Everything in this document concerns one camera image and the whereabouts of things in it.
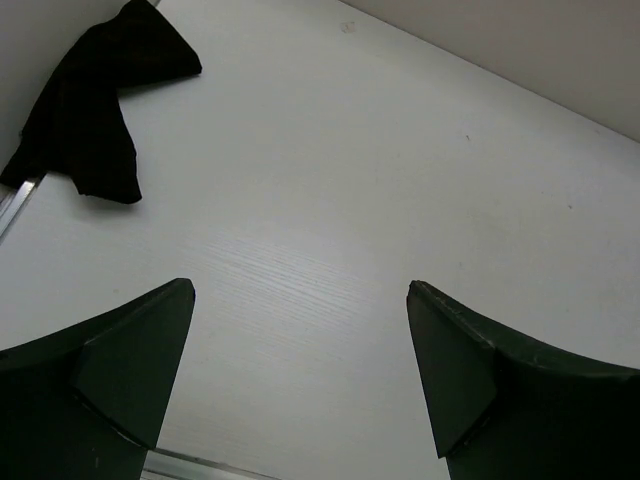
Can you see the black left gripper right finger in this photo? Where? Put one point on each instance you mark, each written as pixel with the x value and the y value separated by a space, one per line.
pixel 503 405

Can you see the aluminium table edge rail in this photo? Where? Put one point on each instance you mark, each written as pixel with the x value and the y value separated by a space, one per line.
pixel 14 201

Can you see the black skirt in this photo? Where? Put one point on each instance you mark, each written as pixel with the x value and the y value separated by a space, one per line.
pixel 76 127

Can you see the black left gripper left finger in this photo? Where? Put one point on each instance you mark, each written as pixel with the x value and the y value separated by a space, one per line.
pixel 89 401

